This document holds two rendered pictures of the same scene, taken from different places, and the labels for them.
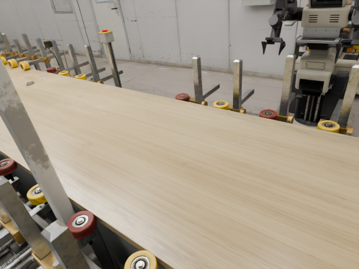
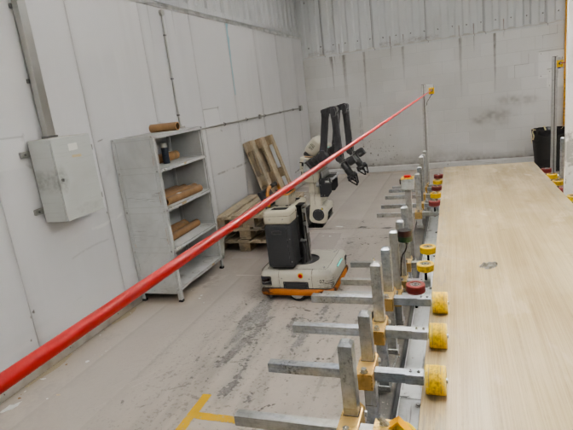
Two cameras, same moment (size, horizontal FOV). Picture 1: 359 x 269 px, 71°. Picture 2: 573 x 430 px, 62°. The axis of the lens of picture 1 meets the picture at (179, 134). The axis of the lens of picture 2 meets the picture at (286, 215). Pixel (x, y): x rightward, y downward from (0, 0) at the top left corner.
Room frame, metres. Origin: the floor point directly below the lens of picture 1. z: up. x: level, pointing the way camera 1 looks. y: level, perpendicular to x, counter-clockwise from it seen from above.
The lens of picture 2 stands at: (3.47, 2.71, 1.75)
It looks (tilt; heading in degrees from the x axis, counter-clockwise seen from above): 14 degrees down; 250
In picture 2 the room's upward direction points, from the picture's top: 7 degrees counter-clockwise
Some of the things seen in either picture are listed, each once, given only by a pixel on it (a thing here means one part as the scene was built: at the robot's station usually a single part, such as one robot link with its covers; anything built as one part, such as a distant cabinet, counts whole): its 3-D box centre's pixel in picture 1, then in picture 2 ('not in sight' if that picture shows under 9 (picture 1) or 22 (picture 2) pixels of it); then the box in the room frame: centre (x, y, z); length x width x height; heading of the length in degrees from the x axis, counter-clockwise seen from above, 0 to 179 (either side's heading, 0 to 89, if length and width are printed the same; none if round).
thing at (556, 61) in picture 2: not in sight; (556, 121); (-0.29, -0.43, 1.25); 0.15 x 0.08 x 1.10; 50
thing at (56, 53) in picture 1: (61, 66); (396, 281); (2.37, 1.00, 0.90); 0.04 x 0.04 x 0.48; 50
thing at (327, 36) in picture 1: (318, 45); (327, 181); (1.70, -1.01, 0.99); 0.28 x 0.16 x 0.22; 50
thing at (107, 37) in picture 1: (106, 37); (408, 183); (1.88, 0.42, 1.18); 0.07 x 0.07 x 0.08; 50
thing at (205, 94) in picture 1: (201, 97); (407, 214); (1.49, -0.17, 0.81); 0.43 x 0.03 x 0.04; 140
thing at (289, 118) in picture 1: (278, 117); not in sight; (1.10, -0.51, 0.83); 0.14 x 0.06 x 0.05; 50
